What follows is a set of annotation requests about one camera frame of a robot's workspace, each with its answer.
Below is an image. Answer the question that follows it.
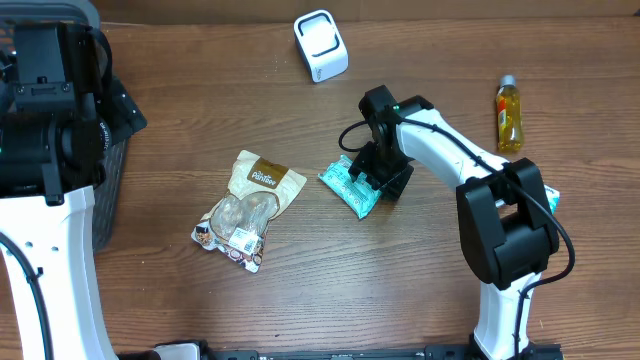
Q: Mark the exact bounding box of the teal snack packet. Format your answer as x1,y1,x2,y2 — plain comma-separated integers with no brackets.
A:
318,154,382,220

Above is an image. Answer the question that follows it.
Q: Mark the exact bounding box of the yellow oil bottle silver cap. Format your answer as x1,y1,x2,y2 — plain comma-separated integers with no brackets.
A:
496,75,524,153

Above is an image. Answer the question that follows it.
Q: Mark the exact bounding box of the brown cookie bag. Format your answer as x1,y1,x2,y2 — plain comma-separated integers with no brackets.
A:
191,150,307,273

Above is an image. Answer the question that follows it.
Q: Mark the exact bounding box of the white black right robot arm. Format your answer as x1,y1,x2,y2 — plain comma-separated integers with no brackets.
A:
349,85,563,359

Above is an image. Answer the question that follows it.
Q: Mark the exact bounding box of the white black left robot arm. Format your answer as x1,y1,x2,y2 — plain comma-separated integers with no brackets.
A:
1,22,147,359

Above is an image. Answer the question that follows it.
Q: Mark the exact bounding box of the white barcode scanner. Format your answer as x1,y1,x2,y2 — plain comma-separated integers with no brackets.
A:
293,9,349,83

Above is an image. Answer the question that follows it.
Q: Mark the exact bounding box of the grey plastic shopping basket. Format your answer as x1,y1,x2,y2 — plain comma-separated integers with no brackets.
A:
1,0,128,253

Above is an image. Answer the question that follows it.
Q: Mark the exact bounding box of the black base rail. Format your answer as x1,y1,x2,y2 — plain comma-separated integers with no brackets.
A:
212,343,565,360

